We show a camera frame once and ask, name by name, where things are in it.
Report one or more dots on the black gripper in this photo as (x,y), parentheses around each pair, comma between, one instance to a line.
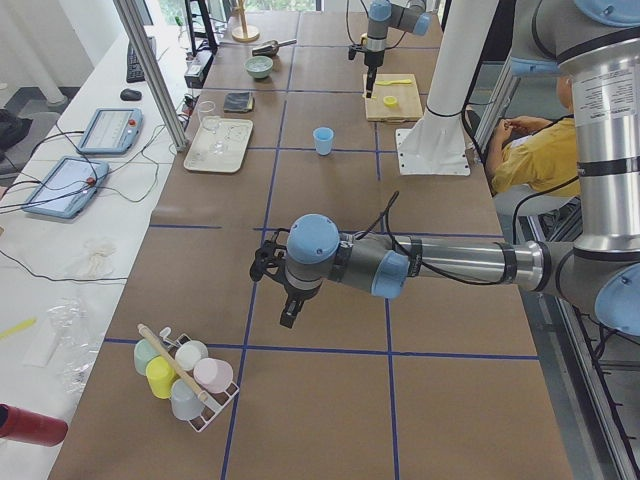
(371,60)
(294,295)

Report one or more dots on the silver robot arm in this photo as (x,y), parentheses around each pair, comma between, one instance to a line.
(596,44)
(413,17)

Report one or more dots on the yellow lemon slice on board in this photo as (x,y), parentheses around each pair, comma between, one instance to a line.
(390,101)

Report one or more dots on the light blue paper cup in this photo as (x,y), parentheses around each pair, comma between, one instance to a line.
(323,140)

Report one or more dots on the pink cup in rack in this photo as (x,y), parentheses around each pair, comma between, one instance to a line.
(214,375)

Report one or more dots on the white cup in rack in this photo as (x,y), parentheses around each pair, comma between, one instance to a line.
(190,353)

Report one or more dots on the grey cup in rack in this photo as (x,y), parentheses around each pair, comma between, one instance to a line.
(184,402)

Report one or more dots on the yellow cup in rack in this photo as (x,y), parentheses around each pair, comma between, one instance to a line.
(160,377)

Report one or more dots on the green cup in rack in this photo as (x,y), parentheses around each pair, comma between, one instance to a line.
(143,354)

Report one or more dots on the bamboo cutting board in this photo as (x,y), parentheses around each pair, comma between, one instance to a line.
(408,109)

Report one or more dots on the yellow plastic knife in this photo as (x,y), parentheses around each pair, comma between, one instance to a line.
(398,81)

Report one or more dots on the steel ice scoop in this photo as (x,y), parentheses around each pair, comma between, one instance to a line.
(271,48)

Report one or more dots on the green bowl of ice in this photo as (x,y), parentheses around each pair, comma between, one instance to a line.
(259,67)

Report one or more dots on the wooden mug tree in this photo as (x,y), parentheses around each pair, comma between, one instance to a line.
(244,32)

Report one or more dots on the folded grey cloth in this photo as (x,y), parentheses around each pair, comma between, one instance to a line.
(238,102)

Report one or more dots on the clear wine glass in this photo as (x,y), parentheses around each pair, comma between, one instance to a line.
(210,122)

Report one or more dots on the cream bear tray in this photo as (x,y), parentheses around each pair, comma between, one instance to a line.
(234,133)

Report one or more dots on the person in yellow shirt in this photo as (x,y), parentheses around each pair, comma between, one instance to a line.
(536,152)

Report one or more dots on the crumpled clear plastic bag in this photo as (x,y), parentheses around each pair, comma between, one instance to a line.
(75,347)

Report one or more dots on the black keyboard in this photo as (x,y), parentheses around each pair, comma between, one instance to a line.
(134,68)

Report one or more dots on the black computer mouse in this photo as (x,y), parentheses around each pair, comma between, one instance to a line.
(130,95)

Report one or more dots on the upper teach pendant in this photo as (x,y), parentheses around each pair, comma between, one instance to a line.
(111,132)

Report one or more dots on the teach pendant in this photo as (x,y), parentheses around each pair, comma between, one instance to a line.
(68,188)
(111,132)

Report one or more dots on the lower teach pendant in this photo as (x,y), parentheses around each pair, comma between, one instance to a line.
(68,188)

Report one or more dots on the red bottle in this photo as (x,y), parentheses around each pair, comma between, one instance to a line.
(31,427)

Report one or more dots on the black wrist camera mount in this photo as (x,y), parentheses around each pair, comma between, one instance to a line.
(269,259)
(355,49)

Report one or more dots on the white wire cup rack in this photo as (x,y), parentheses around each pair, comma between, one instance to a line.
(216,402)

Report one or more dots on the wooden rack handle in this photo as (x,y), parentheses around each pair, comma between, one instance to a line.
(146,333)

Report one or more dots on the aluminium frame post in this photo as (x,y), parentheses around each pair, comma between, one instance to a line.
(132,23)

